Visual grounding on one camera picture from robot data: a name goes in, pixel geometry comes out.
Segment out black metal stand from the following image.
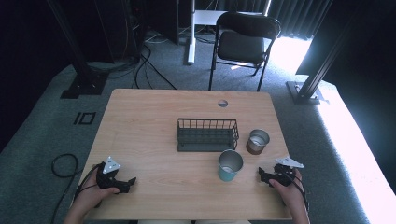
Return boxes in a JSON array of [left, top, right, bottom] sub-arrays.
[[46, 0, 109, 100], [285, 12, 358, 106]]

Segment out right hand-held gripper cable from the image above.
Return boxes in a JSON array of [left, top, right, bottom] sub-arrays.
[[278, 166, 310, 213]]

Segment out teal metal cup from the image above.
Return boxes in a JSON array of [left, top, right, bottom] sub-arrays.
[[217, 148, 245, 183]]

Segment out person's right hand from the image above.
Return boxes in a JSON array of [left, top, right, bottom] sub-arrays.
[[268, 168, 309, 214]]

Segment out person's left hand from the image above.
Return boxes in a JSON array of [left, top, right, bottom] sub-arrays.
[[73, 180, 121, 213]]

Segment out black floor cables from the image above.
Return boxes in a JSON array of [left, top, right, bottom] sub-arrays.
[[87, 18, 177, 91]]

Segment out hand-held gripper cable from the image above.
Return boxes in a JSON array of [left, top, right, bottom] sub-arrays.
[[49, 153, 105, 224], [278, 166, 310, 213]]

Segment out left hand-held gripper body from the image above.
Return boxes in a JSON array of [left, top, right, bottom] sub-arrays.
[[95, 156, 123, 191]]

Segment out brown metal cup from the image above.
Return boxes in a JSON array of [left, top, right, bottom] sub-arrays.
[[246, 129, 271, 156]]

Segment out black folding chair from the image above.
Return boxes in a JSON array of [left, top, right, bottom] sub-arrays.
[[207, 10, 282, 92]]

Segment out left hand-held gripper cable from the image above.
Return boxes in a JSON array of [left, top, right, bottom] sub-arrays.
[[49, 153, 105, 224]]

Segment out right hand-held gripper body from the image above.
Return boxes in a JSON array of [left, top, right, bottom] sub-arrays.
[[273, 156, 304, 188]]

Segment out dark curtain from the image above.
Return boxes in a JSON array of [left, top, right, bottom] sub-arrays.
[[218, 0, 331, 41]]

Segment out black wire basket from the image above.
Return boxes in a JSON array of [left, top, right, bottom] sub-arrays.
[[176, 118, 240, 153]]

